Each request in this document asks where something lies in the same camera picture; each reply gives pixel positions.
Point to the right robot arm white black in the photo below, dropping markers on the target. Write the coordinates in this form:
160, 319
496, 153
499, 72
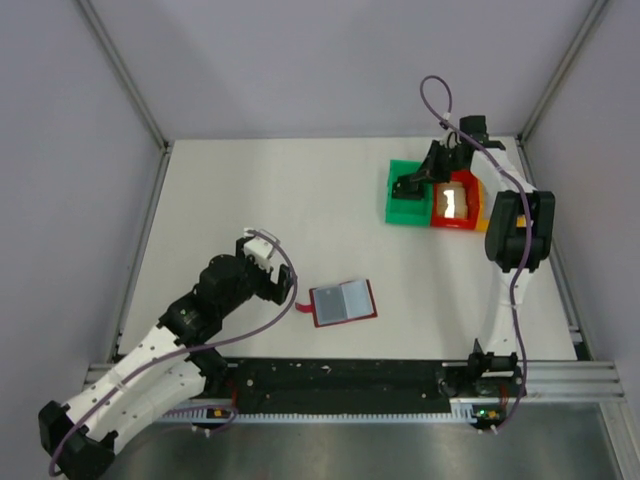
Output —
516, 243

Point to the front aluminium rail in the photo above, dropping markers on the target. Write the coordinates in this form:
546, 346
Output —
555, 381

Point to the white cable duct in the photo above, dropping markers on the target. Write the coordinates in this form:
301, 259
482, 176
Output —
207, 416

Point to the gold card in red bin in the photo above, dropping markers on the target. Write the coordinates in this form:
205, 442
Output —
451, 201

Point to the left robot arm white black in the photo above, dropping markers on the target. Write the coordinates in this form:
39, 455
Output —
176, 360

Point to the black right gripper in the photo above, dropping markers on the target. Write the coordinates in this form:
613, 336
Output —
433, 165

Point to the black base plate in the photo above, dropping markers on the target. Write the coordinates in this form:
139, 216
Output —
349, 386

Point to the aluminium frame rail right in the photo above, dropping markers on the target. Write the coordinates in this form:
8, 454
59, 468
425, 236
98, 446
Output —
583, 144

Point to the yellow storage bin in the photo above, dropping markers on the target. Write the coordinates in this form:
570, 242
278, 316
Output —
486, 204

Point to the red storage bin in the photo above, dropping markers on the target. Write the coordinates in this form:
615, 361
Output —
470, 184

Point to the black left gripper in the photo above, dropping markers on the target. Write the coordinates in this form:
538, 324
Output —
270, 280

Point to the green storage bin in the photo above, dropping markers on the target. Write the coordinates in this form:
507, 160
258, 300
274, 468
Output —
407, 212

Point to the red leather card holder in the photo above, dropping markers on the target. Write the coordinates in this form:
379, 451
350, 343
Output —
359, 301

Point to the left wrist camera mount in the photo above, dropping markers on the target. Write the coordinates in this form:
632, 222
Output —
260, 247

